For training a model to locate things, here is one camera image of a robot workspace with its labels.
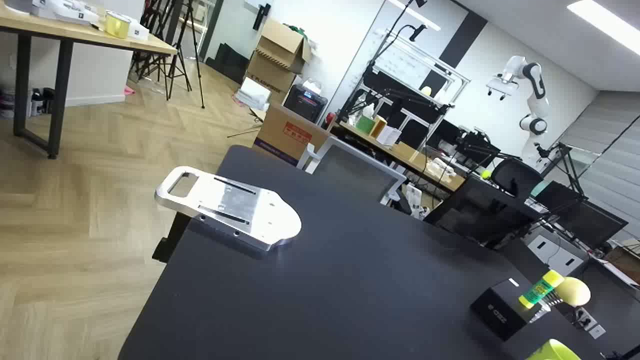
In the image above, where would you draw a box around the large cardboard box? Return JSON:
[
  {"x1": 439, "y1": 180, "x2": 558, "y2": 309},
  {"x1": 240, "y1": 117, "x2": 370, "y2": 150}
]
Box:
[{"x1": 252, "y1": 102, "x2": 334, "y2": 167}]

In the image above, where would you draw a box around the black machine box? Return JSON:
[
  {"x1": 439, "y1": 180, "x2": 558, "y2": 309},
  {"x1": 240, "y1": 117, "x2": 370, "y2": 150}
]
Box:
[{"x1": 283, "y1": 84, "x2": 329, "y2": 124}]

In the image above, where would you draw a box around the green yellow gluestick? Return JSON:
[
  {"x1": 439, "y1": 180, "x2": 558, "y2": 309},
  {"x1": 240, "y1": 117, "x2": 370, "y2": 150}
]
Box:
[{"x1": 518, "y1": 270, "x2": 565, "y2": 309}]

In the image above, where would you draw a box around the yellow cup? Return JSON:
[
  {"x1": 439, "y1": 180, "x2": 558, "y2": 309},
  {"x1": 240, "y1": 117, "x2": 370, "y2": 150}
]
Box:
[{"x1": 526, "y1": 339, "x2": 583, "y2": 360}]

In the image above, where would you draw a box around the wooden desk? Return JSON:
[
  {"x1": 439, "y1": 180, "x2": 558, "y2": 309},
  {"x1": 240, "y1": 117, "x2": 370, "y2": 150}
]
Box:
[{"x1": 330, "y1": 120, "x2": 467, "y2": 194}]

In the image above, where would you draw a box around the silver metal plate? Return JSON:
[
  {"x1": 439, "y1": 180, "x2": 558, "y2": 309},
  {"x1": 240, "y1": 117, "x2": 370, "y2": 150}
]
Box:
[{"x1": 154, "y1": 166, "x2": 303, "y2": 252}]

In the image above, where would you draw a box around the stack of cardboard boxes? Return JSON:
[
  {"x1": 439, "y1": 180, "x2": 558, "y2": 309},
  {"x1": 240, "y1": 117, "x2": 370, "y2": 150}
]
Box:
[{"x1": 244, "y1": 18, "x2": 314, "y2": 104}]

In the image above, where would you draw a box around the large black monitor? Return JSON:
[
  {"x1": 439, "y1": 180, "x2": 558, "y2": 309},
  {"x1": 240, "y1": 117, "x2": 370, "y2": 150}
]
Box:
[{"x1": 424, "y1": 175, "x2": 547, "y2": 249}]

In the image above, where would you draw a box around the group of black tripods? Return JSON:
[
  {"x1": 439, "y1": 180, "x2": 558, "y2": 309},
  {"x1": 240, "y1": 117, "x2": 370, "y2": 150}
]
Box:
[{"x1": 130, "y1": 0, "x2": 206, "y2": 110}]

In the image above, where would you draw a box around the black office chair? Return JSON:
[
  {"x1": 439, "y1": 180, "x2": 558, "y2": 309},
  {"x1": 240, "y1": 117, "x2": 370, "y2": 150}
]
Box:
[{"x1": 490, "y1": 158, "x2": 544, "y2": 199}]

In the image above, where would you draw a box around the white drawer cabinet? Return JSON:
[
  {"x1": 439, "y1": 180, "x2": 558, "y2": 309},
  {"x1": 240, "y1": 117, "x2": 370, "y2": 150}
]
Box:
[{"x1": 522, "y1": 232, "x2": 589, "y2": 277}]

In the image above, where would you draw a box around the row of black monitors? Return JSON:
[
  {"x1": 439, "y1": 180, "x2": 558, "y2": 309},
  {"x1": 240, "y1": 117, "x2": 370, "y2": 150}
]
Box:
[{"x1": 533, "y1": 180, "x2": 629, "y2": 250}]

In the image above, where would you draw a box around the wooden table with black legs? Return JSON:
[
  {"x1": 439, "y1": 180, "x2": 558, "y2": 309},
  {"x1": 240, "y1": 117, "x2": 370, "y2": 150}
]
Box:
[{"x1": 0, "y1": 0, "x2": 179, "y2": 160}]

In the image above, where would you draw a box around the table power socket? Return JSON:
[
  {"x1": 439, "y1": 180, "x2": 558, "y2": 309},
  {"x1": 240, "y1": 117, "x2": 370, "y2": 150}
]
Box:
[{"x1": 574, "y1": 307, "x2": 607, "y2": 340}]

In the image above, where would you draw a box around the heap of white boxes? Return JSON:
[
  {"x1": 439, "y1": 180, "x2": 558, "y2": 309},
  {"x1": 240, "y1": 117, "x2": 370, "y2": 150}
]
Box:
[{"x1": 4, "y1": 0, "x2": 101, "y2": 26}]

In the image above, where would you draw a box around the ceiling light panel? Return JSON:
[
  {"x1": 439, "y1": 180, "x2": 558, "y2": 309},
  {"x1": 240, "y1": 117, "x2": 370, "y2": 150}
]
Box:
[{"x1": 567, "y1": 0, "x2": 640, "y2": 57}]

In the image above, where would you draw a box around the aluminium frame rack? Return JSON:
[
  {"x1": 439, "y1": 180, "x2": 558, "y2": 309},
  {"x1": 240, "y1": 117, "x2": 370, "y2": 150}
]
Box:
[{"x1": 344, "y1": 30, "x2": 471, "y2": 151}]

